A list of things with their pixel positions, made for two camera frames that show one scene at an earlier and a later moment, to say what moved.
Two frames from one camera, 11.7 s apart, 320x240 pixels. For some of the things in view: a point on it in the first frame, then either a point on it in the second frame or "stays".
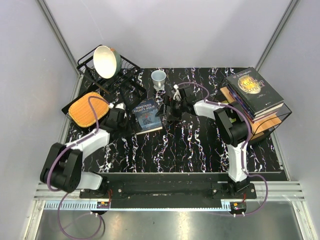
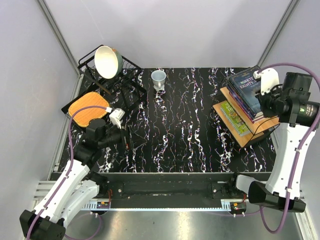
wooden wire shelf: [260, 128] stays
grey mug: [158, 77] stays
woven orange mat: [80, 114] stays
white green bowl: [107, 62] stays
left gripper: [129, 132] -> [131, 140]
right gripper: [169, 102] -> [266, 112]
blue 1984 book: [144, 117] -> [247, 86]
